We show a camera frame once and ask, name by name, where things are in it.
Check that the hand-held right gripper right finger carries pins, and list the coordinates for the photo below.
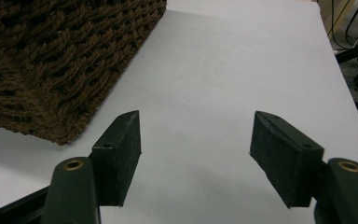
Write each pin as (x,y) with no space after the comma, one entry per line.
(287,161)

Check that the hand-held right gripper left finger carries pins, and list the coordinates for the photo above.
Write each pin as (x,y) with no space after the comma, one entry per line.
(115,161)

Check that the brown woven basket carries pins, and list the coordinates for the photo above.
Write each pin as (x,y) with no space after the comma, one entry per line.
(59,62)

